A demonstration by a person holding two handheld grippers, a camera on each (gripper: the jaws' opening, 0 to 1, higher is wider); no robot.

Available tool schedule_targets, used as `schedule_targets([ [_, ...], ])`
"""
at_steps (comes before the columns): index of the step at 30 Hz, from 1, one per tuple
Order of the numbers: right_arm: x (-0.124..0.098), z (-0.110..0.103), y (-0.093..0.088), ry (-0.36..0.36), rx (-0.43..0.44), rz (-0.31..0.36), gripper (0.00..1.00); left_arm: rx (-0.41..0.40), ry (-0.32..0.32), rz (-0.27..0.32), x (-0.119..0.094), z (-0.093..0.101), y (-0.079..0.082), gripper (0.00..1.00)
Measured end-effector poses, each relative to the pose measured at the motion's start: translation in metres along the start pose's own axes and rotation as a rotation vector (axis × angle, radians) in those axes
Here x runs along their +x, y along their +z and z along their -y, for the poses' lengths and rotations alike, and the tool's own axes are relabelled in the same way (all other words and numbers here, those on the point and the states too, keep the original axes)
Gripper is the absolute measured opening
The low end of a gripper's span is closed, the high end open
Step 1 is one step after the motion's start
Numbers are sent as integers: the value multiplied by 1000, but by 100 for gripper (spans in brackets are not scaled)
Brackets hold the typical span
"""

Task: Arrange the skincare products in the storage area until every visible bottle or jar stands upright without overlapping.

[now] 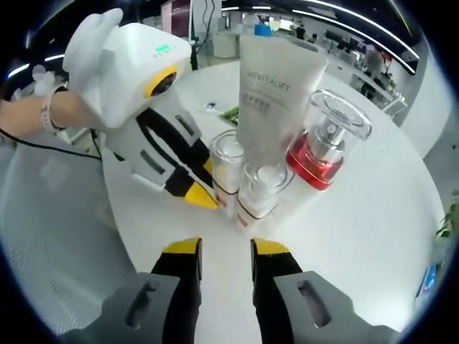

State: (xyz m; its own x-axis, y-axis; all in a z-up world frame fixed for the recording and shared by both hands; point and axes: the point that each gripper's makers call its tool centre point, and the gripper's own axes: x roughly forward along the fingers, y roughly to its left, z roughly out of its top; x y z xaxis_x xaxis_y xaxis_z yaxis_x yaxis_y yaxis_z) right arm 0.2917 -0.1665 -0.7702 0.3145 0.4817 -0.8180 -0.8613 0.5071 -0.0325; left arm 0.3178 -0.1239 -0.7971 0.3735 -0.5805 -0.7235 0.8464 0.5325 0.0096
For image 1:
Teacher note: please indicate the green black skincare packet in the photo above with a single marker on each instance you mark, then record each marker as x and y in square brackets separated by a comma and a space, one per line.
[231, 115]

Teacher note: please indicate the blue packet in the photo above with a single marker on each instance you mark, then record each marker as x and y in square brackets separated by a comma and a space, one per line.
[427, 281]

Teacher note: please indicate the small white skincare bottle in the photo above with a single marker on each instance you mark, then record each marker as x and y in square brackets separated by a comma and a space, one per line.
[226, 172]
[258, 200]

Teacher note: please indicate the long ceiling light strip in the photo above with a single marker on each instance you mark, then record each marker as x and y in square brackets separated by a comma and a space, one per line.
[376, 28]

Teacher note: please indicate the red-collared skincare pump bottle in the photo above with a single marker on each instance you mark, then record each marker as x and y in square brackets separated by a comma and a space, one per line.
[315, 168]

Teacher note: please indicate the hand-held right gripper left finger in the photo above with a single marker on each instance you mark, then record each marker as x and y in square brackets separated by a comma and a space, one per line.
[179, 294]

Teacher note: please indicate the person's left hand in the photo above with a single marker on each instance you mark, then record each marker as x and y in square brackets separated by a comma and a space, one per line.
[71, 111]

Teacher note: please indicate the person's grey shirt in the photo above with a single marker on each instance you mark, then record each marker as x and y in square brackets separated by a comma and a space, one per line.
[54, 233]

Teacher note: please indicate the white wristwatch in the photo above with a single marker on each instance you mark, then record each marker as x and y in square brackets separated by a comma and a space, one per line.
[48, 111]

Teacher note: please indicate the clear skincare sachet dark square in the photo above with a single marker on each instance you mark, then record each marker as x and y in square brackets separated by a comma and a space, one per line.
[209, 106]

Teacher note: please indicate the computer monitor maroon screen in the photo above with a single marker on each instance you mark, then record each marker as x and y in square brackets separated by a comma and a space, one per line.
[177, 16]

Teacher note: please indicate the white skincare tube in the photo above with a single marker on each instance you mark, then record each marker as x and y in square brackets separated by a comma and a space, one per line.
[272, 93]

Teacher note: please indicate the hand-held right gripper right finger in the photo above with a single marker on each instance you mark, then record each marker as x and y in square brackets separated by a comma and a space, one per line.
[272, 294]

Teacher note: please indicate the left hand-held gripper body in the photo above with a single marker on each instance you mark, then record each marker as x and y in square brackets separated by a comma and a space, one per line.
[118, 64]

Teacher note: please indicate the blue bin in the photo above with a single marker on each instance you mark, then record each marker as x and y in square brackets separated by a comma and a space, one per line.
[262, 30]

